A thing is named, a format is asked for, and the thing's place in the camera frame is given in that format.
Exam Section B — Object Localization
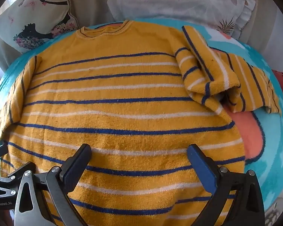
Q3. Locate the white floral leaf pillow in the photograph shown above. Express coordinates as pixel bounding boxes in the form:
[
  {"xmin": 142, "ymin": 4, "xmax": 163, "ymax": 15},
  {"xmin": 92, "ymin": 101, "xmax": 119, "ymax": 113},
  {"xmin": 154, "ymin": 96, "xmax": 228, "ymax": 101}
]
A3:
[{"xmin": 107, "ymin": 0, "xmax": 256, "ymax": 38}]

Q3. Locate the yellow striped knit sweater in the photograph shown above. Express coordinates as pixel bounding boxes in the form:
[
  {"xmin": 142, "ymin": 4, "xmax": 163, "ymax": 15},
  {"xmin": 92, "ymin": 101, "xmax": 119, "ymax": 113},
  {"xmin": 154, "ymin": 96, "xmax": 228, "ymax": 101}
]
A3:
[{"xmin": 0, "ymin": 21, "xmax": 281, "ymax": 225}]

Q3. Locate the teal cartoon fleece blanket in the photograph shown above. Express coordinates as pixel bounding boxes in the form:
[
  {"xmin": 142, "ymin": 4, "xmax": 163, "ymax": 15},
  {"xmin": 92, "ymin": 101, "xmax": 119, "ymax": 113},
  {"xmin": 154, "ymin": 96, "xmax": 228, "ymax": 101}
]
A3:
[{"xmin": 0, "ymin": 18, "xmax": 283, "ymax": 210}]

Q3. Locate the cream lady print pillow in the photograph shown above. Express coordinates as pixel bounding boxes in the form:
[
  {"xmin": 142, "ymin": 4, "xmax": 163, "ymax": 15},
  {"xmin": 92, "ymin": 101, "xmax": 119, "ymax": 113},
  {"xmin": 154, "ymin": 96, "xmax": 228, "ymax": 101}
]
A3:
[{"xmin": 0, "ymin": 0, "xmax": 78, "ymax": 53}]

